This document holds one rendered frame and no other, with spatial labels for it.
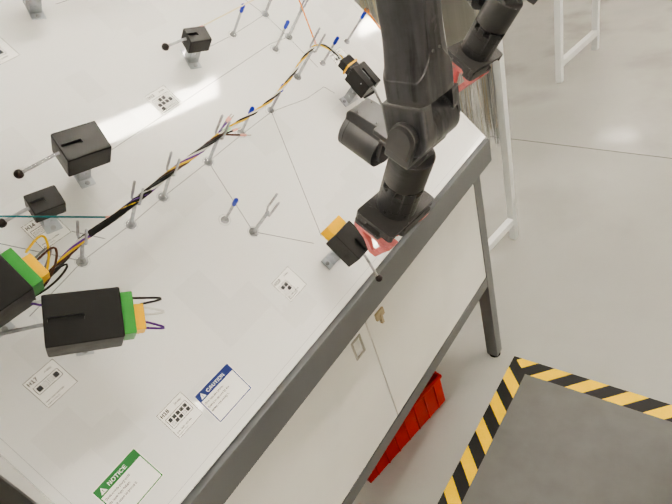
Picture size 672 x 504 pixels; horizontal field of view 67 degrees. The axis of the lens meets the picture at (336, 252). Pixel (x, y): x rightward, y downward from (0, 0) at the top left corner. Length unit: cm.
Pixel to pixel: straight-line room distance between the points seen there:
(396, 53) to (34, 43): 72
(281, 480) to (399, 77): 77
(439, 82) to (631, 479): 137
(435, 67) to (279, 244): 51
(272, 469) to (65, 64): 82
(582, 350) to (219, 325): 140
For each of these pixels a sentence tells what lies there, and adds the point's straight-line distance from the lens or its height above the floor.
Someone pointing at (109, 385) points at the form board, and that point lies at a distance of 84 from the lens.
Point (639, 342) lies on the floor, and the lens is 202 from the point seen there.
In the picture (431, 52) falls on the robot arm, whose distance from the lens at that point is 56.
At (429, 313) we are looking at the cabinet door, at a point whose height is 56.
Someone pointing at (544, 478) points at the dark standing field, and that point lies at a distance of 171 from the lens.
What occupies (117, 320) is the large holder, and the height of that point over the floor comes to 115.
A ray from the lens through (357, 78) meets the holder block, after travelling 114.
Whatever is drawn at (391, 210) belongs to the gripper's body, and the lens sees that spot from 69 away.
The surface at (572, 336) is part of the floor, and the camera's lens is 202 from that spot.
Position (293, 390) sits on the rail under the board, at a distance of 91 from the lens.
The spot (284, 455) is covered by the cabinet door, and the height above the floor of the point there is 69.
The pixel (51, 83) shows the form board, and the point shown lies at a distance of 105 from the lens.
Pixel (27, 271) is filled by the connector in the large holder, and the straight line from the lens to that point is 75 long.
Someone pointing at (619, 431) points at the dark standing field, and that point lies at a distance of 180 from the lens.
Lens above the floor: 151
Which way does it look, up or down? 35 degrees down
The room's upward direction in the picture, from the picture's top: 20 degrees counter-clockwise
